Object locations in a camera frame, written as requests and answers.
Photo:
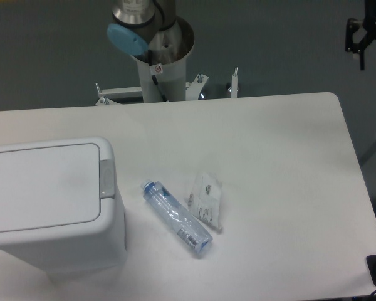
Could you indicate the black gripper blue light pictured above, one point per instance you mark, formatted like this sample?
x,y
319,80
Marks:
x,y
375,19

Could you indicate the white push-button trash can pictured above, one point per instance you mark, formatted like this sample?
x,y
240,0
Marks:
x,y
60,207

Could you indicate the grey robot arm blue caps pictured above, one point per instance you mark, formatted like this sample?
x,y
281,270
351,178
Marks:
x,y
152,32

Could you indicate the clear printed plastic bag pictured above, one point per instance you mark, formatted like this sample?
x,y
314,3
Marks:
x,y
204,200

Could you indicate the clear plastic water bottle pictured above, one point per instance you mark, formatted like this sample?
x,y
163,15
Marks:
x,y
177,217

